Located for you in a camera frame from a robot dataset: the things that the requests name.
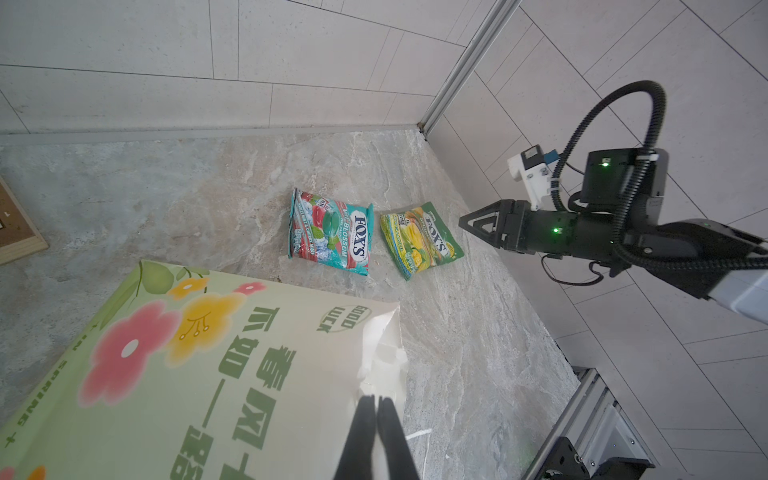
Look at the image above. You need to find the teal mint candy bag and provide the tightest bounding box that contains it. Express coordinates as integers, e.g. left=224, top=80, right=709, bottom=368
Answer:
left=288, top=188, right=374, bottom=276

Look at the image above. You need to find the green yellow candy bag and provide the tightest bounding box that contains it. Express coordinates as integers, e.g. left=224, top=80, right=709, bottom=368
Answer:
left=380, top=202, right=464, bottom=280

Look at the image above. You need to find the white paper gift bag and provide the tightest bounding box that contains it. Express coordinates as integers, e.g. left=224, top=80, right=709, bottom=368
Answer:
left=1, top=265, right=408, bottom=479

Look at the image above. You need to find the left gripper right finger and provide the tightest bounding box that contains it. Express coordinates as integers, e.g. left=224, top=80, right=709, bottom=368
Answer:
left=376, top=397, right=420, bottom=480

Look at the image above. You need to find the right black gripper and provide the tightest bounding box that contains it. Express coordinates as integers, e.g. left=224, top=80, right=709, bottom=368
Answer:
left=459, top=200, right=579, bottom=254

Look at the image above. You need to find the wooden chessboard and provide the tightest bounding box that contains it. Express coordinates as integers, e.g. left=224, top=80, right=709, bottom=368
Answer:
left=0, top=180, right=49, bottom=265

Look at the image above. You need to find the aluminium mounting rail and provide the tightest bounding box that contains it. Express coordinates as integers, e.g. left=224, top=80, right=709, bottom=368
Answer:
left=523, top=367, right=658, bottom=480

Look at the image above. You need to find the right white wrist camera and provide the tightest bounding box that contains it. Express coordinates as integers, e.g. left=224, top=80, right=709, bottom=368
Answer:
left=507, top=145, right=559, bottom=211

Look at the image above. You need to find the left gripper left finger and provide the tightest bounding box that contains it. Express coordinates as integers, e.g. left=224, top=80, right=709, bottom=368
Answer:
left=334, top=396, right=377, bottom=480

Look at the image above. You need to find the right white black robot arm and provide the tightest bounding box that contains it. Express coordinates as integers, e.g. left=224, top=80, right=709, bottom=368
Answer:
left=459, top=80, right=767, bottom=323

